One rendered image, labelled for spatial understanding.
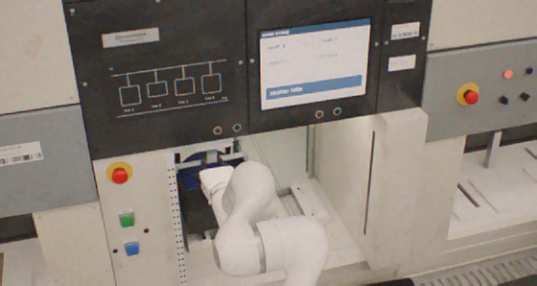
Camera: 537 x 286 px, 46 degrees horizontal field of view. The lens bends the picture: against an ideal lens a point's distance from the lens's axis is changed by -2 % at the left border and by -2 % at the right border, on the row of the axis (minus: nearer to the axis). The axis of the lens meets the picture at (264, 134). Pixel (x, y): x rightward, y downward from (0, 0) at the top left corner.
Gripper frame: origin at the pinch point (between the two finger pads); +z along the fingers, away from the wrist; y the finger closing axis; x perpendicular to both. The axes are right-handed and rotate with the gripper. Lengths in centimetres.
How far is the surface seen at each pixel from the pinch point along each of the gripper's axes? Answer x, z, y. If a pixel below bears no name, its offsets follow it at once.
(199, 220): -19.6, -1.3, -5.3
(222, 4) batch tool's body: 57, -20, 1
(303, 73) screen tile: 36.6, -20.6, 20.8
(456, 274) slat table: -43, -26, 75
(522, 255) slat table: -43, -25, 100
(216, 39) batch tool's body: 49, -21, -1
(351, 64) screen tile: 37, -21, 34
